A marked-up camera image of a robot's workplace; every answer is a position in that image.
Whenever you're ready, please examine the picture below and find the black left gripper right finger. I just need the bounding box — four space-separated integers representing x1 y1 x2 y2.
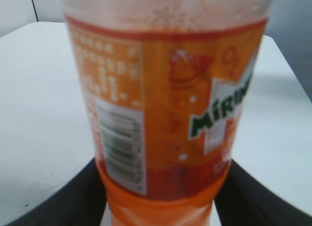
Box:
214 160 312 226

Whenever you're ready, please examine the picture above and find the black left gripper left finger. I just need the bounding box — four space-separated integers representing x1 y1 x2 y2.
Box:
0 159 107 226

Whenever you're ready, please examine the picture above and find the orange Mirinda soda bottle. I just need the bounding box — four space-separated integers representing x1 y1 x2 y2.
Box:
61 0 273 226

